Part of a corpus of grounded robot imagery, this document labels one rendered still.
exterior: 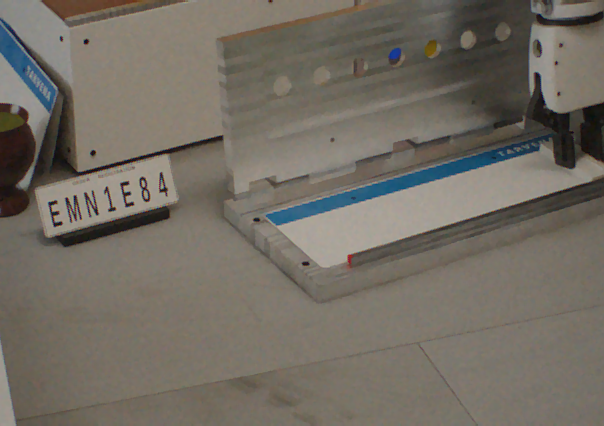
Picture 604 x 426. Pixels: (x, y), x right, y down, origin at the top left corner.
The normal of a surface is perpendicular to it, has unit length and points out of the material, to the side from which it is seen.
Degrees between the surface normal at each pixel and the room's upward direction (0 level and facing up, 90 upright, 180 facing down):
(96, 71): 90
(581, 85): 76
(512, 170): 0
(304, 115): 83
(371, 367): 0
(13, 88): 69
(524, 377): 0
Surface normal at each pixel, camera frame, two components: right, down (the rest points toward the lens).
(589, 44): 0.50, 0.21
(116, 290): 0.00, -0.87
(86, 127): 0.50, 0.43
